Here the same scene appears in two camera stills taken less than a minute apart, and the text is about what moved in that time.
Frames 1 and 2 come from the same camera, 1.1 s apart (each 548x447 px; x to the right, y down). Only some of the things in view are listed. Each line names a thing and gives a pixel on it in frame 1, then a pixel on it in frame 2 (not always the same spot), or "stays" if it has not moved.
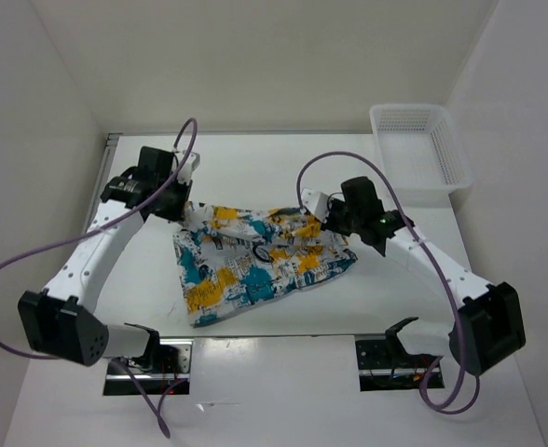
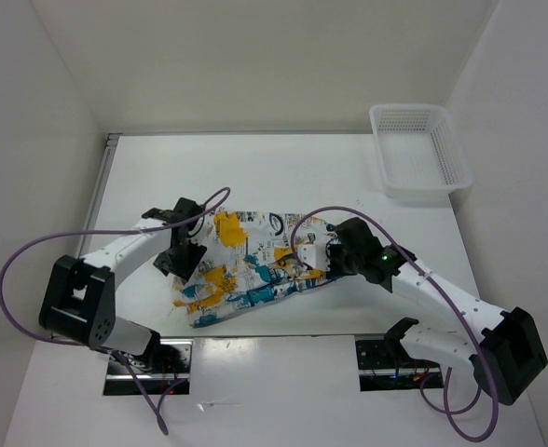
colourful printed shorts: [232, 259] stays
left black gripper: [176, 214] to [184, 269]
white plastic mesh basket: [423, 153] stays
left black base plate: [172, 369] stays
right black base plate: [377, 370] stays
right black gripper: [330, 224] to [333, 270]
